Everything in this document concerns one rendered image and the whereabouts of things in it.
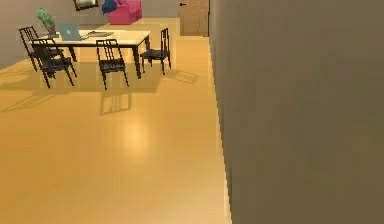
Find black wooden chair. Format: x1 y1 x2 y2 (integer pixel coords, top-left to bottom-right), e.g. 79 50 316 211
18 25 65 73
95 38 130 91
31 38 78 90
139 27 172 76

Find brown wooden room door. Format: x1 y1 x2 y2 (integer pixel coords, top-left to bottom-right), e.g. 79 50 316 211
178 0 211 37

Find dark framed wall picture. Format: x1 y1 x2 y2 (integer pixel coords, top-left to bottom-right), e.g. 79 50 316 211
72 0 100 12

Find teal laptop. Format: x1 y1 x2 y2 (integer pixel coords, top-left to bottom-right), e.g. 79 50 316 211
56 22 90 42

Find green house plant in pot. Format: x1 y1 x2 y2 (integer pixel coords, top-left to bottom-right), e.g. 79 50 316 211
35 7 58 39

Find grey flat book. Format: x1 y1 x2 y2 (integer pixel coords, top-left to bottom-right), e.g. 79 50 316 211
87 30 115 38

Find pink armchair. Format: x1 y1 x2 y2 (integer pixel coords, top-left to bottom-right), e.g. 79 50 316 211
107 0 143 26

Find cream table with black legs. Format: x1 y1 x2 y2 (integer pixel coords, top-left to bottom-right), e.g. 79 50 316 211
32 29 153 80

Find blue cloth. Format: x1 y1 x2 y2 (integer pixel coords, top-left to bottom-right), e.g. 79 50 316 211
101 0 118 16

